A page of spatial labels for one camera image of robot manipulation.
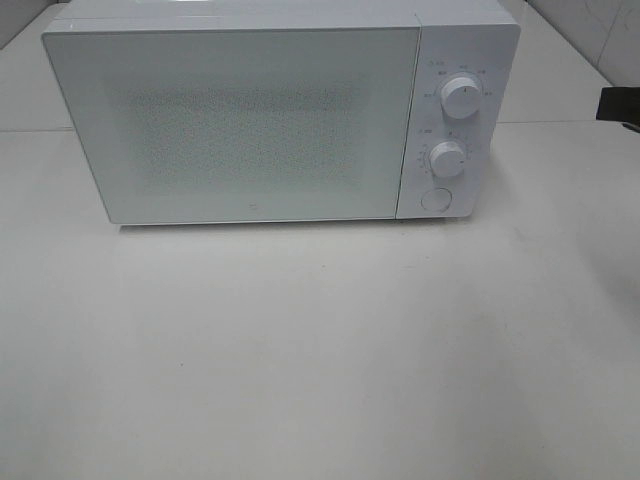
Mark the white microwave oven body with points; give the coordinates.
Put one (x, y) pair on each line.
(475, 37)

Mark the white microwave knob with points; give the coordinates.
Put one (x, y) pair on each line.
(461, 95)
(447, 159)

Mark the round white door button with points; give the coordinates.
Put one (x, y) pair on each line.
(436, 200)

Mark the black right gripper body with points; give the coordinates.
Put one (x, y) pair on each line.
(621, 105)

